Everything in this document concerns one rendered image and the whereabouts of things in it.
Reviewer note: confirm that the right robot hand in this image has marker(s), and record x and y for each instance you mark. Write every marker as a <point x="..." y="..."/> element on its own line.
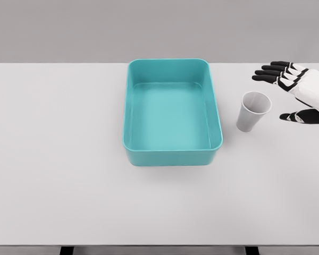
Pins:
<point x="309" y="86"/>

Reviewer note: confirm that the white paper cup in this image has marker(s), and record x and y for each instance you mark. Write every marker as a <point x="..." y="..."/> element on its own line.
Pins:
<point x="249" y="114"/>

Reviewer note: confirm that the teal plastic basket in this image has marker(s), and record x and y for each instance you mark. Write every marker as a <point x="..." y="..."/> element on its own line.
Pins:
<point x="170" y="114"/>

